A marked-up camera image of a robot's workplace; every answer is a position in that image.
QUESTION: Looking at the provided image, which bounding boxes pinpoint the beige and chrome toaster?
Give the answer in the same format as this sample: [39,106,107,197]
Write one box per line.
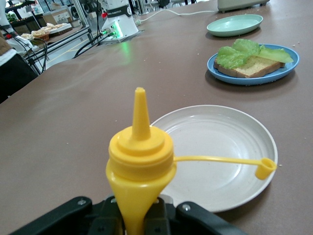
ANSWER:
[217,0,270,13]

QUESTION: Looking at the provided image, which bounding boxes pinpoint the yellow squeeze bottle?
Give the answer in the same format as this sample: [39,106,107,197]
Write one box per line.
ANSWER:
[105,87,278,235]

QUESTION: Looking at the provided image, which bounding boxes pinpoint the blue plate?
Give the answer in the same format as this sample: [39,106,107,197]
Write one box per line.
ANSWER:
[206,43,300,86]

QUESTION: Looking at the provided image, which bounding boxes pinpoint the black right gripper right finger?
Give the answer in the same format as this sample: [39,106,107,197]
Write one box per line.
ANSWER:
[143,195,248,235]

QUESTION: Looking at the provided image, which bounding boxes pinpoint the brown bread slice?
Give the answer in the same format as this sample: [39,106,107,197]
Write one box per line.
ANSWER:
[213,55,286,79]

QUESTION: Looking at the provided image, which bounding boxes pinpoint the green lettuce leaf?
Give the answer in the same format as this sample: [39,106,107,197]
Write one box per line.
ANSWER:
[217,38,295,70]

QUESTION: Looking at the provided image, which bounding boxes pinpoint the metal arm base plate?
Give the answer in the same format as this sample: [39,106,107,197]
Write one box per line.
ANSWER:
[97,29,145,46]

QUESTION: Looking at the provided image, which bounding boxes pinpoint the white toaster power cord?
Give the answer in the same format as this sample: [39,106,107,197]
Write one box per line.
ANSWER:
[135,8,221,25]

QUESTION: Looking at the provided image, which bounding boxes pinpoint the pale green plate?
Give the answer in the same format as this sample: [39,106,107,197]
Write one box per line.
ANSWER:
[206,14,264,38]

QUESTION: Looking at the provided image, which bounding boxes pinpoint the wooden pastry tray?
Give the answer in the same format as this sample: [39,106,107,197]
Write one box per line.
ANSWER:
[45,22,73,35]

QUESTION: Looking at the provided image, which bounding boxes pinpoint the off-white plate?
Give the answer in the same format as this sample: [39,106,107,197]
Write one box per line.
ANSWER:
[146,104,279,213]

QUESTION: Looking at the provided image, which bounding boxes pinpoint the black base supply cables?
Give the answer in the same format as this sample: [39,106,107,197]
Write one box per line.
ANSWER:
[72,33,105,59]

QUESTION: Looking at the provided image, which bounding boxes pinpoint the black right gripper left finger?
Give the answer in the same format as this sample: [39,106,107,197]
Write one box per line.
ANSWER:
[9,195,126,235]

